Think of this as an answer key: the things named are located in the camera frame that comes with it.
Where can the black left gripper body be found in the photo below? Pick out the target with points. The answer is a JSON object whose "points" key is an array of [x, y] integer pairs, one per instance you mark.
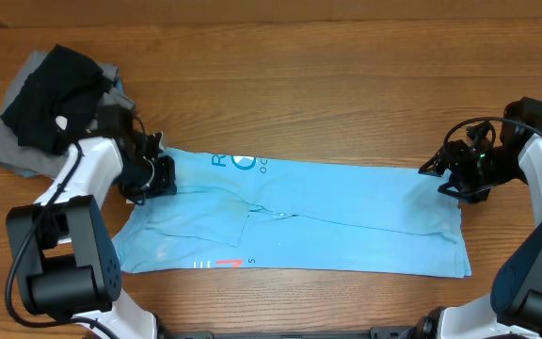
{"points": [[145, 177]]}

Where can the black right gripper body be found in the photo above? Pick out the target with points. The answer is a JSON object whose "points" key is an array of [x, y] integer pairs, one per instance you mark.
{"points": [[475, 173]]}

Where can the light blue printed t-shirt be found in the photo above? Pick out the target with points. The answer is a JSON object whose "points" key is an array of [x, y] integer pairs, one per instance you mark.
{"points": [[249, 212]]}

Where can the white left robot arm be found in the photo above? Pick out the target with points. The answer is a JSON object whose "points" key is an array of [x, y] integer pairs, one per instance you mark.
{"points": [[64, 264]]}

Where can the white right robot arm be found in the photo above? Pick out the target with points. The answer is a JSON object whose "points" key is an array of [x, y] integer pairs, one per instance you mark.
{"points": [[513, 308]]}

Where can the black folded garment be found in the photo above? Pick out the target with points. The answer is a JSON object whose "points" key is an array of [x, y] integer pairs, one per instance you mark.
{"points": [[57, 101]]}

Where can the grey folded garment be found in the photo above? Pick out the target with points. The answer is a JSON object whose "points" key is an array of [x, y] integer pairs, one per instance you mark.
{"points": [[28, 161]]}

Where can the black table edge rail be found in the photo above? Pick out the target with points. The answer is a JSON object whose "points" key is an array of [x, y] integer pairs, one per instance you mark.
{"points": [[393, 332]]}

